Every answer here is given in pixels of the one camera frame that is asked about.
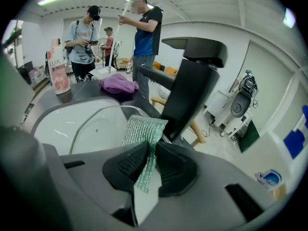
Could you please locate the light wooden table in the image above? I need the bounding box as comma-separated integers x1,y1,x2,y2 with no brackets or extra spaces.
118,57,133,71

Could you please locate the white sink basin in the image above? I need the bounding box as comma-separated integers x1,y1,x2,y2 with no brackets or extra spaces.
33,96,129,156

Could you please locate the pink floral bottle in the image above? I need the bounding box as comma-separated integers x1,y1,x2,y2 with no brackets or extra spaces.
46,38,71,95

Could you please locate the white bottle blue label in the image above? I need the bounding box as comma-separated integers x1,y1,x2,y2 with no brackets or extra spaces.
254,128,307,193

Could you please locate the black oval backpack unit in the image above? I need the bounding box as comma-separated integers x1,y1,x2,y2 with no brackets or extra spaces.
230,69,259,118

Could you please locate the black faucet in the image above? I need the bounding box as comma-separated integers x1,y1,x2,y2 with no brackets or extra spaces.
138,37,228,144

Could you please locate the white T-handle pole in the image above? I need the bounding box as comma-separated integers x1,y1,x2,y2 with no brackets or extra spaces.
88,0,137,81

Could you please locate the orange sofa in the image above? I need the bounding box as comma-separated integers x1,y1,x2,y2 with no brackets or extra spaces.
153,61,179,77

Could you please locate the purple cloth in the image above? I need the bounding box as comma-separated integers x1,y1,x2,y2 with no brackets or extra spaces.
97,73,140,95

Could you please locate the green glittery scouring sponge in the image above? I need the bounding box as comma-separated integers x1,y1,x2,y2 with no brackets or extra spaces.
120,114,169,194

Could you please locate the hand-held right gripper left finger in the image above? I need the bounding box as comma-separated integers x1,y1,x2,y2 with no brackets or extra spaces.
59,141,152,227

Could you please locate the dark green bin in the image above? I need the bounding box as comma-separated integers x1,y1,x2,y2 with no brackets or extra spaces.
237,119,261,154

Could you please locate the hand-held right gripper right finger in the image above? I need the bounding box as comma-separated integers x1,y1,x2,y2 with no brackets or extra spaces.
149,141,275,231

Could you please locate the round standing fan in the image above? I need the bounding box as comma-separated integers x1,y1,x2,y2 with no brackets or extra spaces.
94,37,109,57

